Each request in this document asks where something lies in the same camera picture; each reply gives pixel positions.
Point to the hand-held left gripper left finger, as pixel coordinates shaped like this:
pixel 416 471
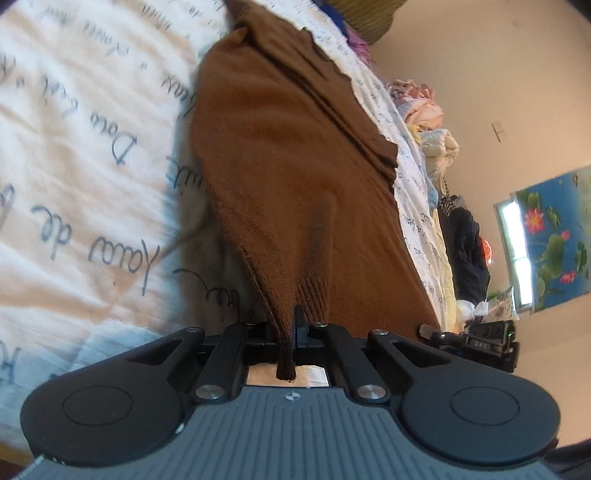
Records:
pixel 256 341

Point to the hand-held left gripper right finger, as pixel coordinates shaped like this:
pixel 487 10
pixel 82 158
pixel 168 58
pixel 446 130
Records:
pixel 302 336

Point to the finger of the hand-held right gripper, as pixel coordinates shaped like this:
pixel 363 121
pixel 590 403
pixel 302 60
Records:
pixel 428 331

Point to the brown knit sweater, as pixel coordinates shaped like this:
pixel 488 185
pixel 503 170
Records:
pixel 295 175

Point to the white plastic bag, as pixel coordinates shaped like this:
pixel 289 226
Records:
pixel 473 308

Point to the floral printed pillow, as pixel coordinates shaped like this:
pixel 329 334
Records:
pixel 503 302

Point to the dark clothing pile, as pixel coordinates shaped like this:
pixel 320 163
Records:
pixel 466 249

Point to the window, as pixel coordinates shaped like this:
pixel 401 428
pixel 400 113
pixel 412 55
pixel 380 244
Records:
pixel 513 249

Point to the blue floral curtain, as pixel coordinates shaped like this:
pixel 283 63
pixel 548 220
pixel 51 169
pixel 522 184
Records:
pixel 556 240

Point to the pink clothing pile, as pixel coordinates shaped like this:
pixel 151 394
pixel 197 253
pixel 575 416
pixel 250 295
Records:
pixel 415 99

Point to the white script-printed bed sheet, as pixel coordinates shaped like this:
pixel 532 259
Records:
pixel 78 152

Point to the purple cloth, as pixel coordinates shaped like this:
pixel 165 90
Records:
pixel 359 46

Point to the green upholstered headboard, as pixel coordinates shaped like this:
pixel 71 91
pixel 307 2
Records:
pixel 369 18

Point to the blue cloth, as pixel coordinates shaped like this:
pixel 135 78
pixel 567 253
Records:
pixel 336 14

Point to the white wall switch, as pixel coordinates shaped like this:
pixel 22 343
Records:
pixel 498 131

